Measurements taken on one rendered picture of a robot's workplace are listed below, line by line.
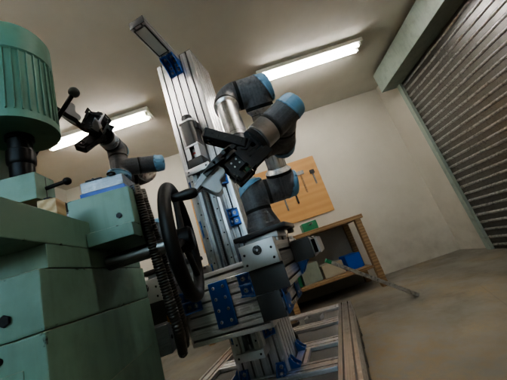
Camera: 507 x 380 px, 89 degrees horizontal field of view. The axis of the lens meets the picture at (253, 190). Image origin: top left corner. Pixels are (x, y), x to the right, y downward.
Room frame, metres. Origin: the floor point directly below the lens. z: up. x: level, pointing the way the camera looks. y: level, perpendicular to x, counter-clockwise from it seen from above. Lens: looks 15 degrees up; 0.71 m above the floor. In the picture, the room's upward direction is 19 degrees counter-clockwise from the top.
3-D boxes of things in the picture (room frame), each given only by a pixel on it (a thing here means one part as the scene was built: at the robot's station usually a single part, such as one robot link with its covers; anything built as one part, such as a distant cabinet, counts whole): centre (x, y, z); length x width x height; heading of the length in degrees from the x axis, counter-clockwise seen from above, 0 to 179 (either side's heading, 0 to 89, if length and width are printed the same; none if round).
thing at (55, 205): (0.46, 0.38, 0.92); 0.04 x 0.03 x 0.04; 15
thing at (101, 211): (0.61, 0.35, 0.91); 0.15 x 0.14 x 0.09; 8
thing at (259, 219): (1.13, 0.01, 0.87); 0.15 x 0.15 x 0.10
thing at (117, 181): (0.61, 0.34, 0.99); 0.13 x 0.11 x 0.06; 8
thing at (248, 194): (1.13, 0.00, 0.98); 0.13 x 0.12 x 0.14; 91
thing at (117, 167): (1.01, 0.50, 1.25); 0.11 x 0.08 x 0.11; 117
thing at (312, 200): (3.80, -0.03, 1.50); 2.00 x 0.04 x 0.90; 91
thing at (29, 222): (0.59, 0.43, 0.87); 0.61 x 0.30 x 0.06; 8
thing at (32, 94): (0.57, 0.54, 1.35); 0.18 x 0.18 x 0.31
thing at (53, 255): (0.58, 0.48, 0.82); 0.40 x 0.21 x 0.04; 8
